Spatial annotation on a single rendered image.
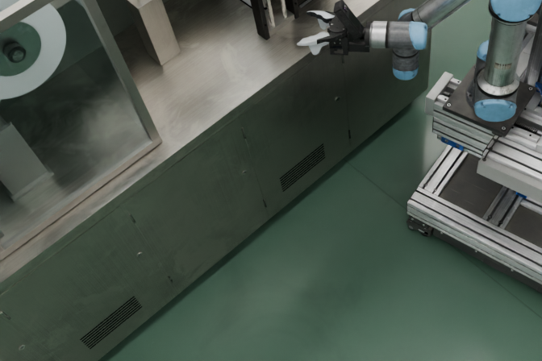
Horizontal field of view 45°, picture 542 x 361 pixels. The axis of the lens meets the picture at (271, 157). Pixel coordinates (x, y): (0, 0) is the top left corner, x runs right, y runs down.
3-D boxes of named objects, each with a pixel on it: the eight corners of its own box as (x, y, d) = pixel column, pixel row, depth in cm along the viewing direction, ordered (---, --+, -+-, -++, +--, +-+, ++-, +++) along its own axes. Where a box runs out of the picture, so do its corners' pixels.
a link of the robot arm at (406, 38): (425, 58, 185) (426, 35, 178) (385, 56, 187) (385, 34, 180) (427, 38, 189) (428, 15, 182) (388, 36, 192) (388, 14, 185)
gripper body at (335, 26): (327, 55, 191) (369, 56, 188) (325, 31, 185) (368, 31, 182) (331, 39, 196) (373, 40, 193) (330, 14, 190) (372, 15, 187)
